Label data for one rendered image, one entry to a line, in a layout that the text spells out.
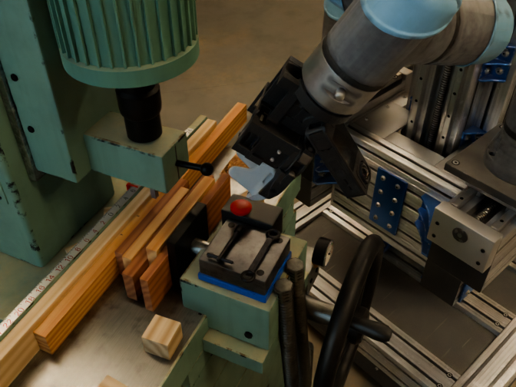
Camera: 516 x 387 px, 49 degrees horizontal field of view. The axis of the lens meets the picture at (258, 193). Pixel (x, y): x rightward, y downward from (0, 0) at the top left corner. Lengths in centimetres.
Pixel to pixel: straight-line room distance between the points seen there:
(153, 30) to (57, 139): 25
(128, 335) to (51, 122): 31
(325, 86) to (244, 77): 257
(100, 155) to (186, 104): 205
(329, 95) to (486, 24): 16
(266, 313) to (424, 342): 98
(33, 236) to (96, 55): 41
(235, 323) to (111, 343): 17
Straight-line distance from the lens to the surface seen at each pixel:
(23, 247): 105
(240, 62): 327
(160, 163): 81
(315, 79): 56
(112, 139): 85
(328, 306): 92
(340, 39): 53
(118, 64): 69
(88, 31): 69
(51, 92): 81
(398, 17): 50
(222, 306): 78
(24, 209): 97
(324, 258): 119
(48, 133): 86
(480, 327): 176
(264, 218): 78
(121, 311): 84
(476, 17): 59
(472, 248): 120
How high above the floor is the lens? 155
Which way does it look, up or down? 41 degrees down
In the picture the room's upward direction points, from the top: straight up
